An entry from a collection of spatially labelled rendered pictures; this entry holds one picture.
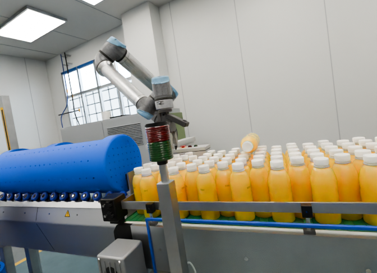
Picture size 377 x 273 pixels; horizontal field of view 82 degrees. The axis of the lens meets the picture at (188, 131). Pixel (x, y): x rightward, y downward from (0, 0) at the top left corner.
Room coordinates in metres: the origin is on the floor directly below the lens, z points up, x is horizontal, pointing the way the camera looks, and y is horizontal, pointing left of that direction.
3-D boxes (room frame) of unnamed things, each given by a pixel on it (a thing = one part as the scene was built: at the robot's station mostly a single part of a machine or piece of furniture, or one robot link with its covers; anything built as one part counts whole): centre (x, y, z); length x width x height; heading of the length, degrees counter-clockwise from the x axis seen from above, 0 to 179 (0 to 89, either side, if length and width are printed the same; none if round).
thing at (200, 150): (1.25, 0.00, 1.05); 0.20 x 0.10 x 0.10; 68
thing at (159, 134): (0.58, 0.08, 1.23); 0.06 x 0.06 x 0.04
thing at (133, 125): (3.52, 1.15, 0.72); 2.15 x 0.54 x 1.45; 61
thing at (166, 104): (1.12, 0.10, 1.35); 0.10 x 0.09 x 0.05; 158
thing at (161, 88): (1.12, 0.10, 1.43); 0.10 x 0.09 x 0.12; 179
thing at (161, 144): (0.58, 0.08, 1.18); 0.06 x 0.06 x 0.05
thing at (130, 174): (1.06, 0.30, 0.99); 0.10 x 0.02 x 0.12; 158
